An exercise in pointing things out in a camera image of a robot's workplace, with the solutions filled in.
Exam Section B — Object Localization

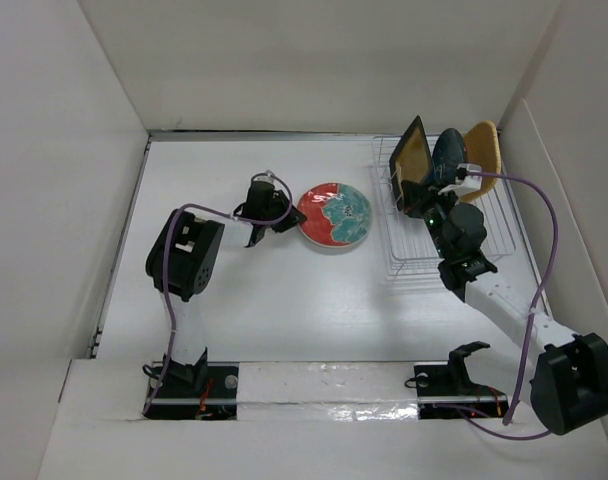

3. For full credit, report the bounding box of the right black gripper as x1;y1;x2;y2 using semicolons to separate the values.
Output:
401;178;460;260

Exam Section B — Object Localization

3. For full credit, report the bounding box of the black square plate yellow centre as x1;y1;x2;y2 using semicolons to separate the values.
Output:
389;115;434;209

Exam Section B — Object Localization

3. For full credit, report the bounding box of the round dark teal plate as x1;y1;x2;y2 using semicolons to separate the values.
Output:
432;128;468;187

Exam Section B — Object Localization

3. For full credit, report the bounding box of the red and teal floral plate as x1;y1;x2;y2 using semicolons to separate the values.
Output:
296;182;373;248

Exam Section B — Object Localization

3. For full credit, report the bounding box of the orange woven bamboo plate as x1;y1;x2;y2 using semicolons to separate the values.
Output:
461;120;502;203

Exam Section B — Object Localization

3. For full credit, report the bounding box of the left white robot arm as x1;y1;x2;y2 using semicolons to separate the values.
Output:
145;171;306;397

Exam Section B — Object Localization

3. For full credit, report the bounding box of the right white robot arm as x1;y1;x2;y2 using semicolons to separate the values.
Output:
402;181;608;436

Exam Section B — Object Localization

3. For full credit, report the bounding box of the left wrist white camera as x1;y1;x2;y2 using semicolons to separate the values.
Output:
251;170;277;185

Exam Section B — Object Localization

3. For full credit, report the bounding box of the wrist white camera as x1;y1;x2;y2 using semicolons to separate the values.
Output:
438;163;482;199
251;170;277;185

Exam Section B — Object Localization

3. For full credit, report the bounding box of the white wire dish rack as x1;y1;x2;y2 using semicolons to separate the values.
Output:
371;134;518;279

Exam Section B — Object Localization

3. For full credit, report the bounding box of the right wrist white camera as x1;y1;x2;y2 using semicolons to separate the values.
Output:
438;163;482;199

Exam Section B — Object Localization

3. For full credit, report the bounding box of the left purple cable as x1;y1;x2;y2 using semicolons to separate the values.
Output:
142;172;294;416

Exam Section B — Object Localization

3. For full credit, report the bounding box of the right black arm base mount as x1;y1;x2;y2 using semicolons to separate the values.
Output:
404;341;509;420

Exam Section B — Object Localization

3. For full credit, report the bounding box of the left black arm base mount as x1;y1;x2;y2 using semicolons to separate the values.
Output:
142;351;239;421

